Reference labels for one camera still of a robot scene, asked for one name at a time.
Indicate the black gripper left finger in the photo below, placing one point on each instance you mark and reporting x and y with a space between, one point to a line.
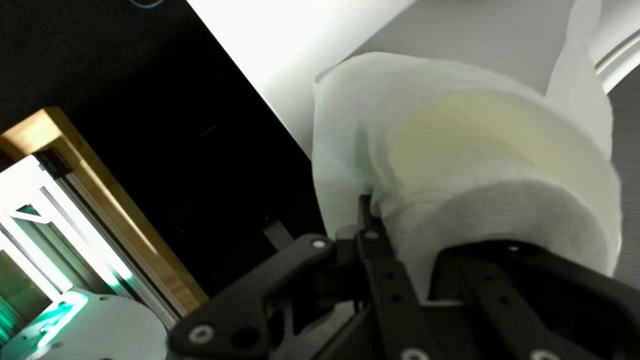
267 301

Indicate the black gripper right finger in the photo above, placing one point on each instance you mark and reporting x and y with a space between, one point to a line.
547 306

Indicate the white paper towel roll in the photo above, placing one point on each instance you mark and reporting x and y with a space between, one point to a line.
480 153

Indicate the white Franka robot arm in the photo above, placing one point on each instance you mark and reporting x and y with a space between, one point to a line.
93 332

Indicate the round white-rimmed black tray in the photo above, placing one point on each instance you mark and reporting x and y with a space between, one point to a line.
617 60

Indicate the wooden frame board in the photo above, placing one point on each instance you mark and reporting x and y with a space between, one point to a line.
112 207

